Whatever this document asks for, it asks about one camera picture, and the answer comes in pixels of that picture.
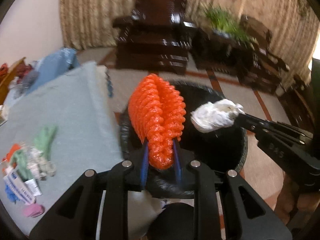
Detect black lined trash bin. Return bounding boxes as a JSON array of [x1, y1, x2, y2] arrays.
[[119, 80, 249, 200]]

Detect orange foam net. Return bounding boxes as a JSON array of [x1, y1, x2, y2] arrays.
[[127, 74, 186, 170], [1, 144, 21, 174]]

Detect knotted green glove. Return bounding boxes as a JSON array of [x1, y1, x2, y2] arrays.
[[33, 125, 57, 161]]

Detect white tissue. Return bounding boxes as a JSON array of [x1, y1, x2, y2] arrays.
[[190, 99, 245, 133]]

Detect blue patterned table cloth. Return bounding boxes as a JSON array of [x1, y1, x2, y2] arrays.
[[26, 47, 80, 94]]

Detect red apples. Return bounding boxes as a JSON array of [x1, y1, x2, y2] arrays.
[[16, 63, 34, 81]]

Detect potted green plant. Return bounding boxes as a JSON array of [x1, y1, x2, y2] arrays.
[[203, 4, 252, 43]]

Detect blue crumpled wrapper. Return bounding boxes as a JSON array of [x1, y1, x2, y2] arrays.
[[5, 185, 19, 204]]

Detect dark wooden armchair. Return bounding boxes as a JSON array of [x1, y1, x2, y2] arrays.
[[112, 0, 197, 75], [238, 15, 290, 94]]

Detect grey table cloth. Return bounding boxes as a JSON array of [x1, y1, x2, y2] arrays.
[[0, 61, 166, 238]]

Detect glass fruit bowl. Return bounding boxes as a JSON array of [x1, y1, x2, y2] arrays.
[[14, 69, 39, 99]]

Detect wooden cabinet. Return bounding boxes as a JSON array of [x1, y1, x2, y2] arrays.
[[0, 57, 25, 105]]

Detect dark wooden side table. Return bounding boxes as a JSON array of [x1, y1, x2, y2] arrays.
[[190, 28, 254, 76]]

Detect beige floral curtain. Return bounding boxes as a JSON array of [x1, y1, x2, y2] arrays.
[[59, 0, 319, 88]]

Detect red ornament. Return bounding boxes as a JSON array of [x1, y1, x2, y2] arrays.
[[0, 63, 8, 80]]

